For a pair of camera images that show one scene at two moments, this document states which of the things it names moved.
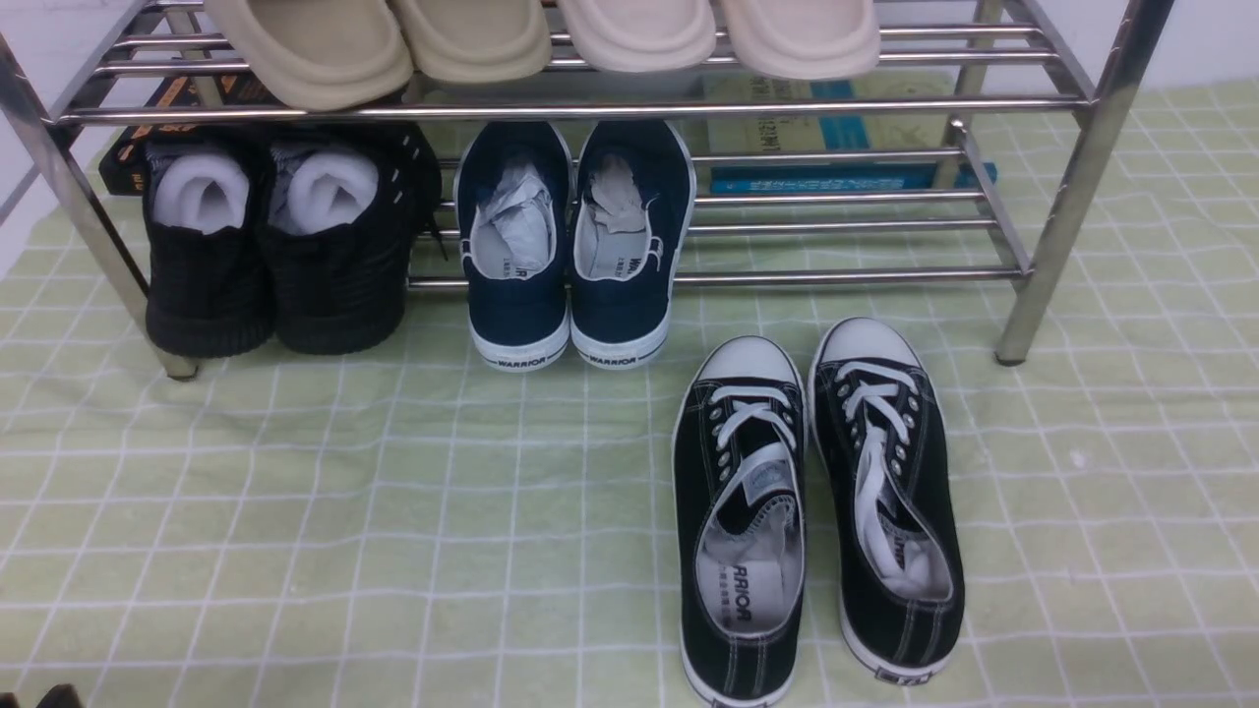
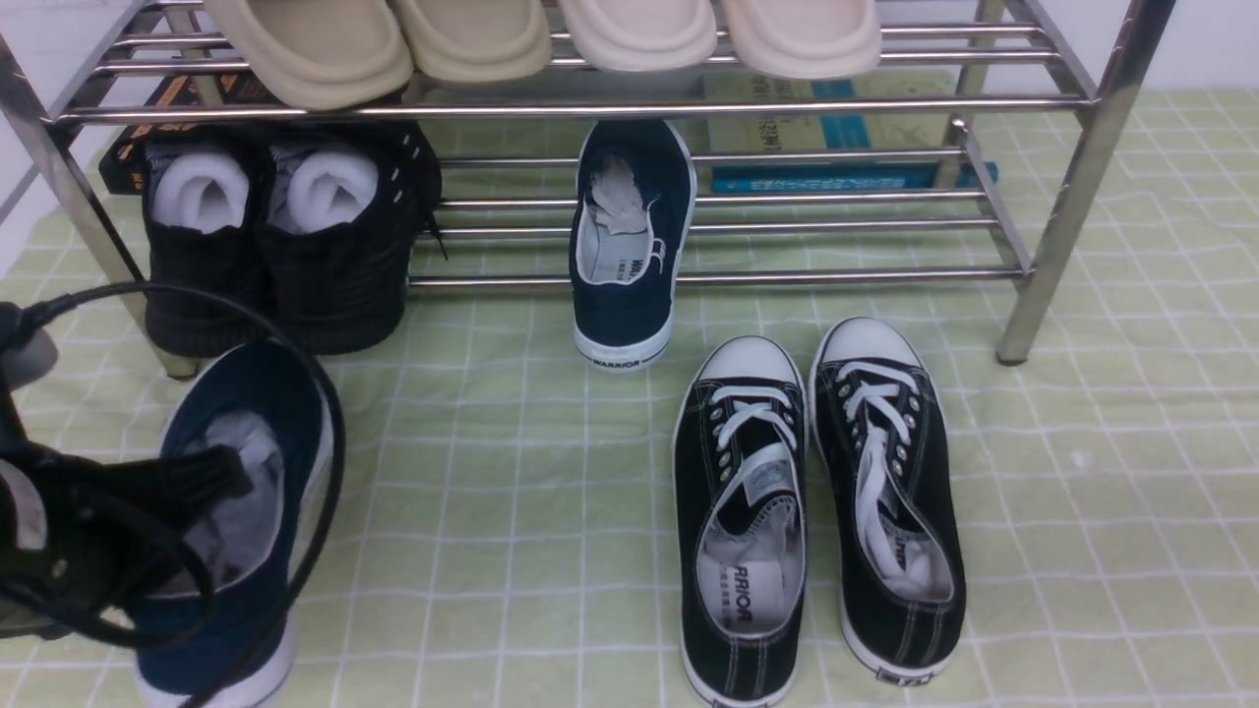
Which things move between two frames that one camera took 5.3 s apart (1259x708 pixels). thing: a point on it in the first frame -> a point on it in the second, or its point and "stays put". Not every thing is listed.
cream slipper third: (640, 35) stays put
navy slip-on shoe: (635, 222) stays put
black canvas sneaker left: (740, 464) stays put
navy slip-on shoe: (513, 189) -> (272, 407)
